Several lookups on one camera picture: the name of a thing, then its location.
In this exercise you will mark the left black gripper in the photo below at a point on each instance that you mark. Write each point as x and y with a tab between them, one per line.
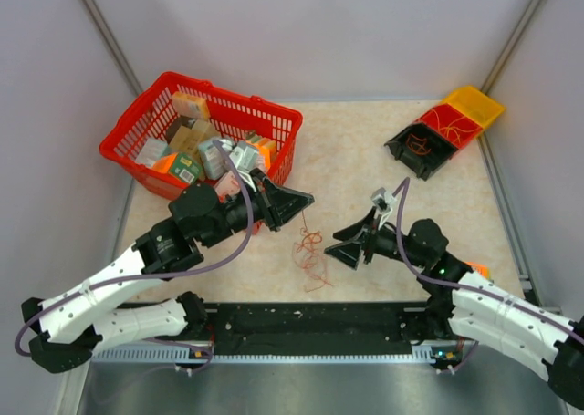
277	205

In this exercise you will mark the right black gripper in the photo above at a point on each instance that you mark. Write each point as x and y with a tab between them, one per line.
349	253

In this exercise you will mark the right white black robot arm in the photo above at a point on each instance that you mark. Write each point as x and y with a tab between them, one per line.
472	306

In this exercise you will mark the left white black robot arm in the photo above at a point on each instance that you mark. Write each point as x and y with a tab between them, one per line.
203	233

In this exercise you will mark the bright orange pack in basket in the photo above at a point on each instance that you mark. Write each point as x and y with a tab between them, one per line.
266	148

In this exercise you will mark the pink white box in basket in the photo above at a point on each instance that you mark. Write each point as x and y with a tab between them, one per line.
227	186

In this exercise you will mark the pale blue box in basket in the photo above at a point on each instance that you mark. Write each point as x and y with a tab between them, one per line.
211	158

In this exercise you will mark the green orange box in basket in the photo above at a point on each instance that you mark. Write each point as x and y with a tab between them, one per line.
180	166

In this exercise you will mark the black plastic bin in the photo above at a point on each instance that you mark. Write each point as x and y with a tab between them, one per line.
421	149

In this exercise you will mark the tan box in basket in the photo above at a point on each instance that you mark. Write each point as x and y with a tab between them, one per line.
187	139

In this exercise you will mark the red plastic shopping basket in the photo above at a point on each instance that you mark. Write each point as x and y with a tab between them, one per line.
232	114

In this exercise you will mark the green orange sponge pack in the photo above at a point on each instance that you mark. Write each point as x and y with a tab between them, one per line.
483	270

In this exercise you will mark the red plastic bin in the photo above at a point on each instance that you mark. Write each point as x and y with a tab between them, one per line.
451	124

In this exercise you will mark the yellow plastic bin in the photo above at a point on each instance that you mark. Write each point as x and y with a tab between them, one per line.
475	105

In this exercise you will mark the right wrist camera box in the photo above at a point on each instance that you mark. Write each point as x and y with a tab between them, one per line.
384	202

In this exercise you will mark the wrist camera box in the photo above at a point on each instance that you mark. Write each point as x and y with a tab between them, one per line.
244	156
384	202

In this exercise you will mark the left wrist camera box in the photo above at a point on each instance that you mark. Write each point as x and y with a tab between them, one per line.
244	156

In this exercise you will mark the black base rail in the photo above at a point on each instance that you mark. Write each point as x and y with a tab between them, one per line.
307	333

